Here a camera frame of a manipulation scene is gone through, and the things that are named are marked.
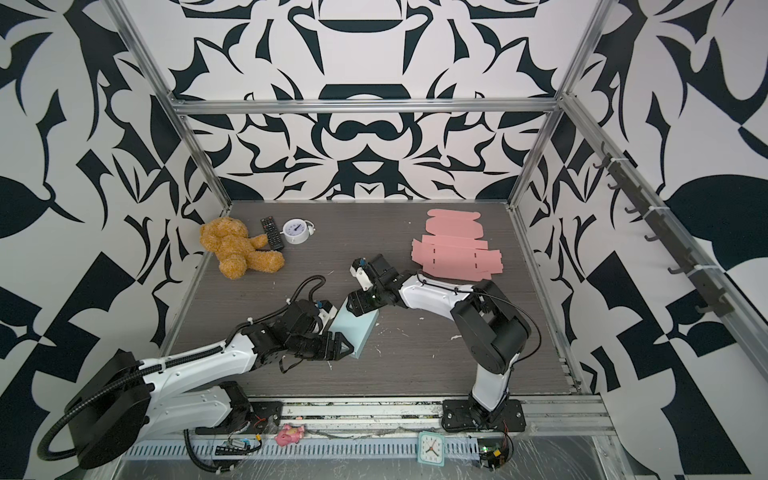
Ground light blue paper box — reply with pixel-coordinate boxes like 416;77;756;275
329;300;379;359

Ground pink paper boxes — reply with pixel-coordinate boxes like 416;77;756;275
411;209;504;282

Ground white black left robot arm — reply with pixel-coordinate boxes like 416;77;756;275
37;294;355;469

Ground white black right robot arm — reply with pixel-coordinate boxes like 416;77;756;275
347;254;541;432

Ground pink small toy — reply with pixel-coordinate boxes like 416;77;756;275
274;424;305;447

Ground white round alarm clock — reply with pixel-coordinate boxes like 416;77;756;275
281;218;315;245

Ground black remote control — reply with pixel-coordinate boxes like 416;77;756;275
260;216;284;251

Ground brown teddy bear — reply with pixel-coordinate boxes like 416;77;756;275
199;217;285;280

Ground green square clock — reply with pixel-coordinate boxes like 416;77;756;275
417;431;446;467

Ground small electronics board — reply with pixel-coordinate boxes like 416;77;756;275
478;435;515;471

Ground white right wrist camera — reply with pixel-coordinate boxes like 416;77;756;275
350;258;373;291

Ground white slotted cable duct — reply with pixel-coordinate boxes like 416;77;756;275
122;436;481;462

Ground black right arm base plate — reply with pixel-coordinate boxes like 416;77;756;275
441;398;527;433

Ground black wall hook rail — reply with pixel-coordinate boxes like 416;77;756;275
595;150;736;317

